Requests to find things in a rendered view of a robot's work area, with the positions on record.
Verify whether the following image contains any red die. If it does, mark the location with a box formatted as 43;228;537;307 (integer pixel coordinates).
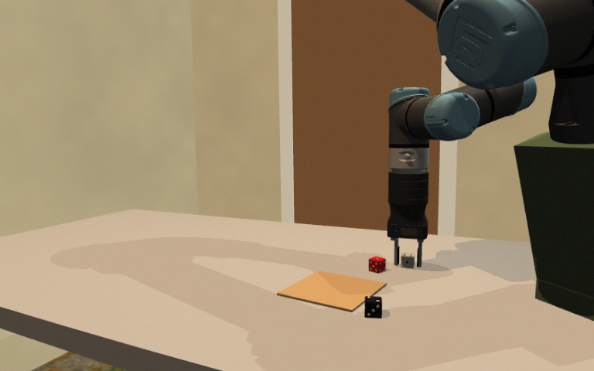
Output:
369;257;386;274

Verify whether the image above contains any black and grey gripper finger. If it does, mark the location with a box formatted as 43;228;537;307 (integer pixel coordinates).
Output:
417;240;424;267
391;238;400;265

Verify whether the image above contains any white die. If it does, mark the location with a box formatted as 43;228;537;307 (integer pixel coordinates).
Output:
401;253;415;268

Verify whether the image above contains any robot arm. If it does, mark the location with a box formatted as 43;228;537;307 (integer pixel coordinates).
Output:
388;0;594;148

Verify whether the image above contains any orange flat mat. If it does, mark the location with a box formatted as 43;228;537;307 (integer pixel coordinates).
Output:
277;271;387;312

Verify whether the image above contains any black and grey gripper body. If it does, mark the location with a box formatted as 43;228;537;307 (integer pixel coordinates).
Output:
387;148;429;240

